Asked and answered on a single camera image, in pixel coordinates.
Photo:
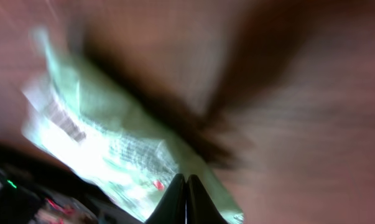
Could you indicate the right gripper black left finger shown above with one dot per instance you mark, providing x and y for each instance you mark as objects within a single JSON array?
[{"x": 172, "y": 206}]

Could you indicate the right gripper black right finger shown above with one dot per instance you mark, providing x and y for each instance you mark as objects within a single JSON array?
[{"x": 200, "y": 208}]

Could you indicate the teal snack packet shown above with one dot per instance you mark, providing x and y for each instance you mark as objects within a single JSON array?
[{"x": 106, "y": 137}]

